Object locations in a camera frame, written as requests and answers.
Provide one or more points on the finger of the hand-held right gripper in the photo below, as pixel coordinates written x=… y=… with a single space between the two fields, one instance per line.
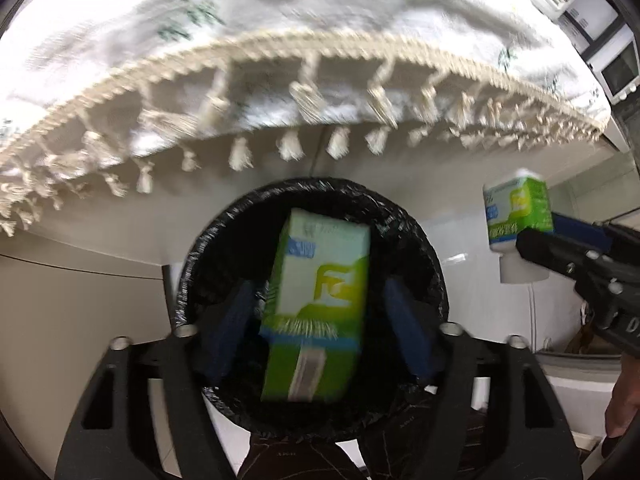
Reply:
x=585 y=237
x=550 y=255

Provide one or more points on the person's right hand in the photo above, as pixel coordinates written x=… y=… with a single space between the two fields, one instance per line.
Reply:
x=625 y=400

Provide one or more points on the green and white carton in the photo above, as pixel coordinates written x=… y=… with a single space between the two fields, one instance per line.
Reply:
x=320 y=305
x=520 y=210

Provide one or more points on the white microwave oven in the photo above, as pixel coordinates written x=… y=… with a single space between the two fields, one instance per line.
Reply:
x=617 y=67

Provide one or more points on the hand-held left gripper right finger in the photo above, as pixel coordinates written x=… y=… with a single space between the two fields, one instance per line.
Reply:
x=406 y=332

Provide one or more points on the white floral fringed tablecloth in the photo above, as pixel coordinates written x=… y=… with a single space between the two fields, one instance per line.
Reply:
x=310 y=35

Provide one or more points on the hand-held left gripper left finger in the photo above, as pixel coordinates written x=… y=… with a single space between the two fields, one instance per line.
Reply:
x=234 y=322

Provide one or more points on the white round container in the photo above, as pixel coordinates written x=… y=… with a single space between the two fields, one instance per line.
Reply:
x=575 y=390

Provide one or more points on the black bag lined bin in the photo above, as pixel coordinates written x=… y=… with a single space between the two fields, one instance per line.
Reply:
x=225 y=250

